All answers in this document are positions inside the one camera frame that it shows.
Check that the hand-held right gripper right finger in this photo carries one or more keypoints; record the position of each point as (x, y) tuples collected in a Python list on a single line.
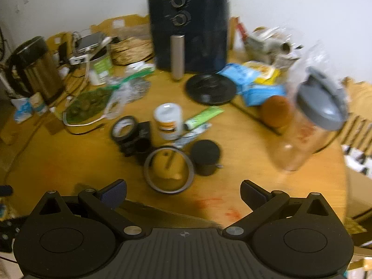
[(251, 193)]

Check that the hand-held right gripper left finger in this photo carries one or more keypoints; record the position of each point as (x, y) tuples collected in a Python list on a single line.
[(114, 193)]

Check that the black round container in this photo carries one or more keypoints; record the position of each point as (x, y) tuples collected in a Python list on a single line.
[(205, 157)]

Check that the black tape roll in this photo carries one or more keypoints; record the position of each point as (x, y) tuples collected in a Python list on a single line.
[(114, 133)]

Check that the small black rectangular box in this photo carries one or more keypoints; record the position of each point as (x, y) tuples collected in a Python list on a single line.
[(144, 130)]

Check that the silver foil stick packet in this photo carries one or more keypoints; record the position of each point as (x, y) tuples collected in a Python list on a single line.
[(191, 135)]

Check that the white jar orange label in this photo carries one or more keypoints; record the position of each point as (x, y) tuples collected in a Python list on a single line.
[(168, 122)]

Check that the bag of green fruits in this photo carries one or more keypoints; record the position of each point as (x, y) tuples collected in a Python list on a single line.
[(84, 133)]

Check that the thin black rod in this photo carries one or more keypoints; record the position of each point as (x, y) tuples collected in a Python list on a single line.
[(255, 117)]

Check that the clear shaker bottle grey lid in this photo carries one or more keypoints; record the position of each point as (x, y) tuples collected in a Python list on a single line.
[(305, 133)]

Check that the orange fruit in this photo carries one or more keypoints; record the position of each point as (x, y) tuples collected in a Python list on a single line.
[(274, 110)]

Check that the green tube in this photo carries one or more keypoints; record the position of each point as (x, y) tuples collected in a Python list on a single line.
[(203, 116)]

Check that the green net bag of chestnuts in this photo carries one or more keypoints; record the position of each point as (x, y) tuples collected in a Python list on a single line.
[(87, 104)]

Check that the brown wooden box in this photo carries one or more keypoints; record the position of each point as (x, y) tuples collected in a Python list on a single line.
[(52, 122)]

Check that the blue wet wipes packet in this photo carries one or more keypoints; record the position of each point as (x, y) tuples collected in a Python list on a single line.
[(255, 96), (238, 72)]

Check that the clear plastic bag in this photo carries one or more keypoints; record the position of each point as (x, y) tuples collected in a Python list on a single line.
[(130, 88)]

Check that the black and white cloth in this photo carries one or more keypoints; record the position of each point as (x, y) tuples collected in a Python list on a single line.
[(357, 159)]

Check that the black round lid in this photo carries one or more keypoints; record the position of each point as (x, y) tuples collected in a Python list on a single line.
[(209, 88)]

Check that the yellow wipes packet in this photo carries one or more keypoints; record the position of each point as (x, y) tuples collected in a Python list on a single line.
[(266, 72)]

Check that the white cup green label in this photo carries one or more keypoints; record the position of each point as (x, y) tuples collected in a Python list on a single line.
[(100, 69)]

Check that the blue white packet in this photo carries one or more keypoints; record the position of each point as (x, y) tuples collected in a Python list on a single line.
[(21, 110)]

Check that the wooden slatted chair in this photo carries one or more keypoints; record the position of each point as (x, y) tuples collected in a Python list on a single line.
[(357, 116)]

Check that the white power strip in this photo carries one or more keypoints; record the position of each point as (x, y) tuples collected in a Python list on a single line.
[(77, 60)]

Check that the steel electric kettle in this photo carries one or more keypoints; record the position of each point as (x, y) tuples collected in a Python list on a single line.
[(35, 69)]

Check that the silver foil roll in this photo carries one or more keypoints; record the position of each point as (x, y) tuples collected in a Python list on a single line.
[(289, 48)]

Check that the grey power bank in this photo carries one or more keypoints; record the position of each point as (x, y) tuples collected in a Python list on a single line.
[(90, 42)]

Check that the dark blue air fryer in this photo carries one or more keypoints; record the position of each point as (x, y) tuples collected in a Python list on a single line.
[(203, 35)]

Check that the wooden chair with white label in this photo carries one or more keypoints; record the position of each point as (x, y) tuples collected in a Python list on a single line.
[(125, 23)]

